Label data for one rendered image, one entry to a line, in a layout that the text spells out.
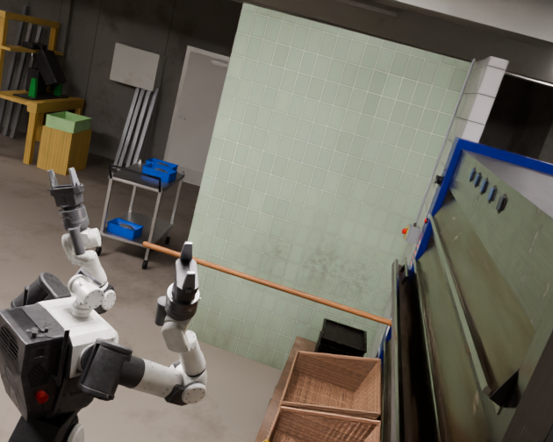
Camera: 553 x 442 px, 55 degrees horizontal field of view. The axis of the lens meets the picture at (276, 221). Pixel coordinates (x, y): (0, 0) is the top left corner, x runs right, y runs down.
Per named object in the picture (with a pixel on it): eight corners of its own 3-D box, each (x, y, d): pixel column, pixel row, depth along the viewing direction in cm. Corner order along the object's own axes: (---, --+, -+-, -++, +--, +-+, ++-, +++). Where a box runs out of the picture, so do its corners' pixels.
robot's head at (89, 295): (81, 317, 158) (86, 290, 156) (65, 301, 164) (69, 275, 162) (101, 313, 163) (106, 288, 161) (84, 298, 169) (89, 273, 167)
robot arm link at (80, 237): (94, 211, 192) (102, 241, 195) (63, 217, 190) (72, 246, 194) (89, 221, 181) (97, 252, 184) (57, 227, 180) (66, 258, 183)
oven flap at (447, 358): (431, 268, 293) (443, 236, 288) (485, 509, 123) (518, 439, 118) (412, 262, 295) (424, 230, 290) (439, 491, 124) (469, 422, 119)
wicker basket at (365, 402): (368, 398, 314) (383, 358, 307) (365, 461, 261) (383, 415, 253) (289, 371, 320) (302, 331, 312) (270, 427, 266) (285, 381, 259)
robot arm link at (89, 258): (88, 225, 190) (98, 253, 199) (61, 231, 189) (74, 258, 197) (87, 237, 185) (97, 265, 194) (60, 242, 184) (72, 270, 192)
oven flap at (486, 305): (435, 221, 287) (460, 191, 281) (498, 404, 117) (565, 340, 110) (428, 215, 287) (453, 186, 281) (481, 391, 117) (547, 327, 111)
